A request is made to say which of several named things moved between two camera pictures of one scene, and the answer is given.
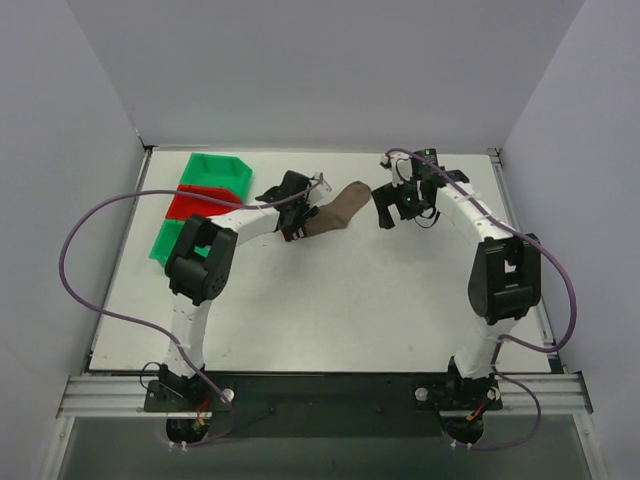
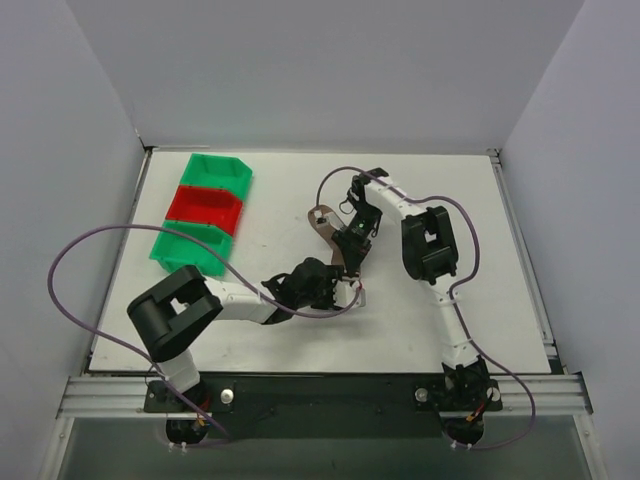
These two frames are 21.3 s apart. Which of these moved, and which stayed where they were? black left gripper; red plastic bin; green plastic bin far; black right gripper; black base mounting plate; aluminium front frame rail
Moved: black left gripper; black right gripper
Stayed: green plastic bin far; red plastic bin; black base mounting plate; aluminium front frame rail
